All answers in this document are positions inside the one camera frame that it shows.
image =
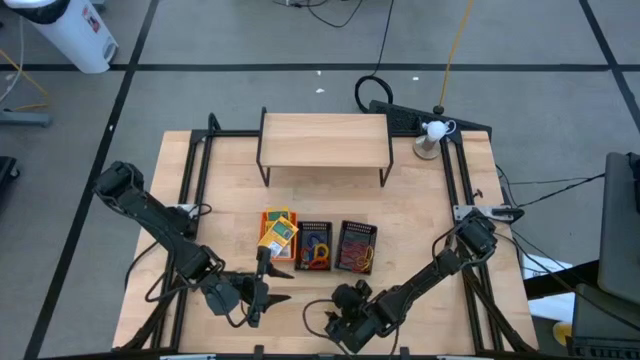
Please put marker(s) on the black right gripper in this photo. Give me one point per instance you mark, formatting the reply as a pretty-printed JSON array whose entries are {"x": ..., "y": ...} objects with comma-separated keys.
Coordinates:
[{"x": 352, "y": 320}]

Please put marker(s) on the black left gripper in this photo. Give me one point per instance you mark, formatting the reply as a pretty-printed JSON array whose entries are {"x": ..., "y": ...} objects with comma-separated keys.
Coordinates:
[{"x": 252, "y": 290}]

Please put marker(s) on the orange spiral wrist coil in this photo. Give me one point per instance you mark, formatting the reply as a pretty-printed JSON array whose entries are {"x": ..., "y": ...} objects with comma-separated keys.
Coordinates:
[{"x": 320, "y": 263}]

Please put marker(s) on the red rubber band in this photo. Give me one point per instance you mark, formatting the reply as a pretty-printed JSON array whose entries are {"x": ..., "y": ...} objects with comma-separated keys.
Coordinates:
[
  {"x": 357, "y": 240},
  {"x": 347, "y": 255},
  {"x": 350, "y": 245},
  {"x": 352, "y": 261}
]

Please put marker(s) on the blue spiral wrist coil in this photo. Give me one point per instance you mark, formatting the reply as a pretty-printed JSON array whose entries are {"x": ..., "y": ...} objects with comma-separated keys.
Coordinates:
[{"x": 315, "y": 235}]

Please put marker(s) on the orange plastic basket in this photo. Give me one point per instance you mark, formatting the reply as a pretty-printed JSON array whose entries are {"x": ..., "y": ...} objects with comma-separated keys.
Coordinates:
[{"x": 261, "y": 222}]

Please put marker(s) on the yellow rubber band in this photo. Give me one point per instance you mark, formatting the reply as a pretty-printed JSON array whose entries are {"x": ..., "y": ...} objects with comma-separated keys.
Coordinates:
[{"x": 369, "y": 254}]

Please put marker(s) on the black plastic basket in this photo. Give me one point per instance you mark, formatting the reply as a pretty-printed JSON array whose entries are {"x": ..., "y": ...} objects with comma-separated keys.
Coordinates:
[
  {"x": 326, "y": 227},
  {"x": 360, "y": 231}
]

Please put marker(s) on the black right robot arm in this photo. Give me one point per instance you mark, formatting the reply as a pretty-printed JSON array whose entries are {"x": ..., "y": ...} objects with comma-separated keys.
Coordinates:
[{"x": 430, "y": 272}]

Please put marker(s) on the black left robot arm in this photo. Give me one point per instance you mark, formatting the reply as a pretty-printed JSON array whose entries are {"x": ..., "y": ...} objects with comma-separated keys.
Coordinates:
[{"x": 165, "y": 230}]

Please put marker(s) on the black table clamp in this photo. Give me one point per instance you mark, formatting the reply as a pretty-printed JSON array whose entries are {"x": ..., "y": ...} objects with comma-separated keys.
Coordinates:
[
  {"x": 258, "y": 351},
  {"x": 404, "y": 352}
]

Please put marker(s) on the wooden shelf riser black legs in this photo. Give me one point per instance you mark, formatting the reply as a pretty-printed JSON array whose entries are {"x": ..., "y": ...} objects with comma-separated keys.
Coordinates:
[{"x": 325, "y": 140}]

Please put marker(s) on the white paper sheet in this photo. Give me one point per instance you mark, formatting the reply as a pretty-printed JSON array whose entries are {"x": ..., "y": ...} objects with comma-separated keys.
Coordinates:
[{"x": 552, "y": 307}]

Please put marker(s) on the white bulb lamp metal base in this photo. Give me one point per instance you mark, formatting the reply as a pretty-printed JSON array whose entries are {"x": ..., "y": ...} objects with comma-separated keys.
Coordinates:
[{"x": 434, "y": 131}]

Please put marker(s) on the black perforated panel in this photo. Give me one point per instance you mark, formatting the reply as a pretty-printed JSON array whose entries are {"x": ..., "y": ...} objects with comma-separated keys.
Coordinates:
[{"x": 400, "y": 117}]

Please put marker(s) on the yellow round object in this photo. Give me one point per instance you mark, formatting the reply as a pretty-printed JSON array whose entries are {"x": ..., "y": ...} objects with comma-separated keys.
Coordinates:
[{"x": 562, "y": 332}]

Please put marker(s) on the dark grey equipment box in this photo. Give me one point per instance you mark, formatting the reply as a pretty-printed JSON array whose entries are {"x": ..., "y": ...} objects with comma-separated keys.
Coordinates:
[{"x": 605, "y": 325}]

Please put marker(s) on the grey metal box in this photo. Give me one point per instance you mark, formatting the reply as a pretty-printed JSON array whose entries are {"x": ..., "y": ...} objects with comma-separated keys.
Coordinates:
[{"x": 622, "y": 225}]

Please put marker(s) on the black floor object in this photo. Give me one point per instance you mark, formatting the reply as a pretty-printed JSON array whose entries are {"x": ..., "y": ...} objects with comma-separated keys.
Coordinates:
[{"x": 6, "y": 172}]

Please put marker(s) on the grey stand base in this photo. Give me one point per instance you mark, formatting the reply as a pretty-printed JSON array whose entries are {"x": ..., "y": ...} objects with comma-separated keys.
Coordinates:
[{"x": 25, "y": 118}]

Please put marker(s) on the white cylindrical bin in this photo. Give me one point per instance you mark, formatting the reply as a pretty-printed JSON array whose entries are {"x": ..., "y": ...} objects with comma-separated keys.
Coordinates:
[{"x": 70, "y": 35}]

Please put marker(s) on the black metal rig frame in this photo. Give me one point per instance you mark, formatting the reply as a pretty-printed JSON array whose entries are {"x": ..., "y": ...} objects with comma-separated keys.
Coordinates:
[{"x": 230, "y": 133}]

